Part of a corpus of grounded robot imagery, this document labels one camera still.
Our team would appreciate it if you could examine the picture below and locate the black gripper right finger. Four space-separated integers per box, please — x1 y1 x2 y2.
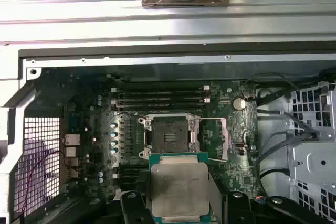
225 191 336 224

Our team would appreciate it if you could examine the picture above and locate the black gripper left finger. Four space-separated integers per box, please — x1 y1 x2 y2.
13 191 153 224

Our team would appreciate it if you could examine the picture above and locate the CPU with silver top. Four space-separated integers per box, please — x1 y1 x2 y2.
148 152 211 224

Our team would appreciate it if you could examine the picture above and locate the metal socket cover frame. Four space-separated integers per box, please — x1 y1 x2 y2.
201 117 228 162

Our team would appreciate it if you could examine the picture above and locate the RAM slot with white clips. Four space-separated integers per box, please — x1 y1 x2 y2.
110 84 211 92
112 173 150 183
110 98 211 105

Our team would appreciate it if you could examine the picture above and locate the RAM slot with black clips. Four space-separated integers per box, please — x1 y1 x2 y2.
115 104 208 112
118 165 150 173
115 91 208 99

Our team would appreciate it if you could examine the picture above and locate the CPU socket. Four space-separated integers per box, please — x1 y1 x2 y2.
138 113 203 161

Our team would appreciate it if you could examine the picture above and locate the silver metal drive cage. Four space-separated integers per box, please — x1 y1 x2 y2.
287 82 336 221

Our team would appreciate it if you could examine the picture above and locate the silver rear port block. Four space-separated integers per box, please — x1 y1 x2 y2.
62 133 81 180

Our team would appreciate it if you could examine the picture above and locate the round coin battery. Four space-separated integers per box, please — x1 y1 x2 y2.
232 97 246 111

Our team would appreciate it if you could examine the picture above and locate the green motherboard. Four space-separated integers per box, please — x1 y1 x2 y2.
34 68 263 209

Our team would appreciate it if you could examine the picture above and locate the black PC case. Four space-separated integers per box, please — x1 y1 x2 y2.
0 40 336 224

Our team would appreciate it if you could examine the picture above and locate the grey data cable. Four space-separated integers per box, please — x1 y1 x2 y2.
257 108 320 141

